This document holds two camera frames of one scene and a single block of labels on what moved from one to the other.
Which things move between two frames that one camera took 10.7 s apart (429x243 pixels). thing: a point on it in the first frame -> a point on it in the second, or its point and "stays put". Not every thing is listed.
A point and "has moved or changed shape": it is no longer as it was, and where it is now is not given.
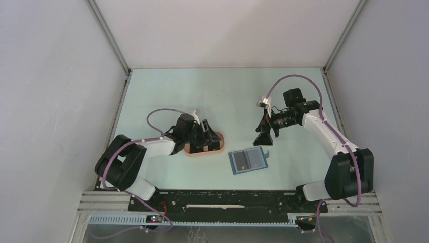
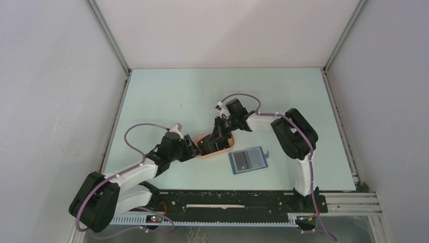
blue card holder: [249, 160] stays put
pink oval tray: [186, 147] has moved or changed shape
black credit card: [241, 161] stays put
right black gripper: [264, 137] -> [219, 131]
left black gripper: [211, 136] -> [191, 147]
